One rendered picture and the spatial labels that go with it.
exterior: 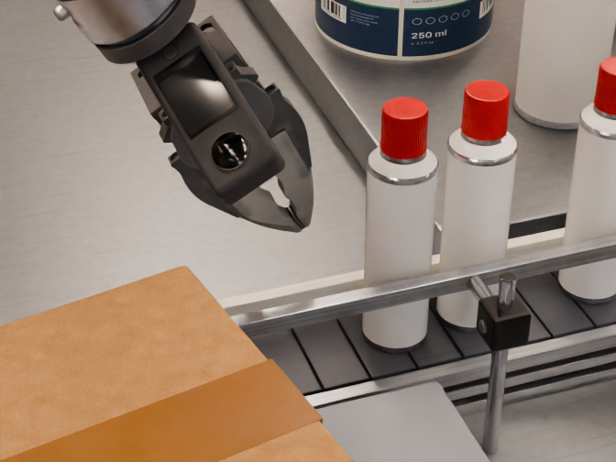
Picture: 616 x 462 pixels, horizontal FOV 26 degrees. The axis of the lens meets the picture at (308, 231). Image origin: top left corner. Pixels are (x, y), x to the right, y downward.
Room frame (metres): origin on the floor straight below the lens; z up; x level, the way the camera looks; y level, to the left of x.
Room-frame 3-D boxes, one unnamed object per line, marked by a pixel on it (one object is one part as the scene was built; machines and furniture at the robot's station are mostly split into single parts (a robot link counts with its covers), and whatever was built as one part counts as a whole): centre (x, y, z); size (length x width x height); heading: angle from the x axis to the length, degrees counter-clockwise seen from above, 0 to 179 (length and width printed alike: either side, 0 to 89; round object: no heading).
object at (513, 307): (0.76, -0.13, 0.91); 0.07 x 0.03 x 0.17; 19
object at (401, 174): (0.82, -0.07, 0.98); 0.05 x 0.05 x 0.20
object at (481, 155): (0.84, -0.13, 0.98); 0.05 x 0.05 x 0.20
